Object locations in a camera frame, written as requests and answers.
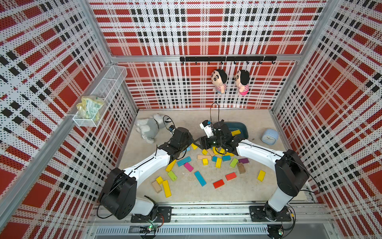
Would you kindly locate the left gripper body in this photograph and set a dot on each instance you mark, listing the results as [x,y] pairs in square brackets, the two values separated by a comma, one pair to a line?
[188,141]

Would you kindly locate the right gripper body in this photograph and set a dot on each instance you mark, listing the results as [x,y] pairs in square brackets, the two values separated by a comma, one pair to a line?
[212,141]

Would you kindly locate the yellow bar block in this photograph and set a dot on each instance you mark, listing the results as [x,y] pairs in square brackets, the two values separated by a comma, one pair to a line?
[194,146]

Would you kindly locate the large yellow block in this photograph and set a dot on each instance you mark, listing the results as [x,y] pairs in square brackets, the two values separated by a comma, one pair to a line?
[170,166]

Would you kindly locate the long yellow block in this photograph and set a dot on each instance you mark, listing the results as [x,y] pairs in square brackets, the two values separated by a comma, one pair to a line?
[167,189]

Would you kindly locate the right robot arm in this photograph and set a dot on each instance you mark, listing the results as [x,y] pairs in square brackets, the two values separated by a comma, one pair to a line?
[290,173]

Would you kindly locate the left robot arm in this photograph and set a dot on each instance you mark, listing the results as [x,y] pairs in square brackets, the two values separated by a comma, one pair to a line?
[119,193]

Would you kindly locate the dark teal plastic bin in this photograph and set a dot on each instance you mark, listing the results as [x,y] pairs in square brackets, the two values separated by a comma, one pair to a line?
[238,125]

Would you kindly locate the small teal block centre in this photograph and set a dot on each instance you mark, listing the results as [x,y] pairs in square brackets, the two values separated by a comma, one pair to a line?
[226,158]

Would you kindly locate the natural wood long block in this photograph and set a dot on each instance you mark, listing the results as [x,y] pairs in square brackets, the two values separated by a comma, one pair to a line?
[201,157]

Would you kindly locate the magenta block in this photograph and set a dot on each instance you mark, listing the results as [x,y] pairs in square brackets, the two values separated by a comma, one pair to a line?
[188,167]

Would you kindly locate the light green block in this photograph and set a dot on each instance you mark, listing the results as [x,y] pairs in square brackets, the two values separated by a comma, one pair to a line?
[234,163]

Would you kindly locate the purple block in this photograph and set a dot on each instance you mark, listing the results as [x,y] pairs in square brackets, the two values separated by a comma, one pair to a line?
[244,160]

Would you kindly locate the grey plush husky toy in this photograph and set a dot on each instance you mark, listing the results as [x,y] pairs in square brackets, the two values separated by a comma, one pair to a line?
[149,127]

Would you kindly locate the green block near-left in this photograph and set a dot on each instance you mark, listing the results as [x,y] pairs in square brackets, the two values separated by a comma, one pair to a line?
[172,176]

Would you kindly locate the brown wooden block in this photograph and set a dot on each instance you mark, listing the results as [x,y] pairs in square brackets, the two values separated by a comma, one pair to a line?
[241,168]

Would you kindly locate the red block right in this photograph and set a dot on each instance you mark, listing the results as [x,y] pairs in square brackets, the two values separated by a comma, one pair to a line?
[230,176]

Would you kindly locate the red block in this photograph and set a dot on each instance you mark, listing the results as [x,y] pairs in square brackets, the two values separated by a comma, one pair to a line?
[218,184]
[230,176]

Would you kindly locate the small yellow cube near-left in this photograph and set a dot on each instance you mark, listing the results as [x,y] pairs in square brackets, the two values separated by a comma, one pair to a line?
[159,180]

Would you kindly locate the red block left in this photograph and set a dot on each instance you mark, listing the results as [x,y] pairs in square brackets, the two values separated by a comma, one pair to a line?
[218,184]

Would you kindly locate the long teal block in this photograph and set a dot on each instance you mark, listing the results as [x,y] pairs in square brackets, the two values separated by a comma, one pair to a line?
[200,178]

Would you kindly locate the light blue alarm clock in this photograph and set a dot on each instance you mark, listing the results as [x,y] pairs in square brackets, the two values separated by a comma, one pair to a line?
[270,136]

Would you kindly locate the natural wood block near-left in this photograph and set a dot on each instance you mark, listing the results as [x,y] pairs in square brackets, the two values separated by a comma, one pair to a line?
[156,187]

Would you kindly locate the blue-shirt hanging plush doll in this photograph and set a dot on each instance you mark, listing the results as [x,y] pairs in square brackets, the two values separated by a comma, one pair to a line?
[219,80]

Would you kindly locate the pink-shirt hanging plush doll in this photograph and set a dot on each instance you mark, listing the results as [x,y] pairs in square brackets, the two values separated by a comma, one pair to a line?
[242,79]

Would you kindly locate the yellow-green packet in basket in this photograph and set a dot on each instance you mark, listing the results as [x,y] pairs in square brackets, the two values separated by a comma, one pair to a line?
[89,107]

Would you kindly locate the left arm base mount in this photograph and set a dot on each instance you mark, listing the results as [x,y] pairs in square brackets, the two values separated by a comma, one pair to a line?
[157,215]

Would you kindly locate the black hook rail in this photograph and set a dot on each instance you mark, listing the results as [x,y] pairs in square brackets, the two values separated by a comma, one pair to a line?
[197,59]

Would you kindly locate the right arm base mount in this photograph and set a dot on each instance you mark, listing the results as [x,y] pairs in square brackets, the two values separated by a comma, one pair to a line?
[268,214]

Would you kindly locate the white wire wall basket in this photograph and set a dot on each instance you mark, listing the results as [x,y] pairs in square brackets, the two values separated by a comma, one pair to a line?
[106,89]

